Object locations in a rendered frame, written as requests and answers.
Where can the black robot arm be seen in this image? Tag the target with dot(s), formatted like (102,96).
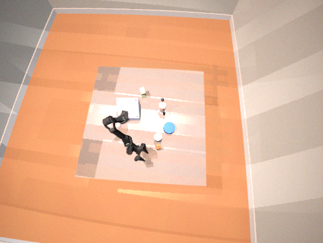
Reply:
(122,118)

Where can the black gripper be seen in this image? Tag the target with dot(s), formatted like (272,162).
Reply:
(138,158)

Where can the grey cylinder with white top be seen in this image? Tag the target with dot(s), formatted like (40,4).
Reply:
(158,137)

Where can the small orange block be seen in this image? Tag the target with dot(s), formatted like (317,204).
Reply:
(158,146)

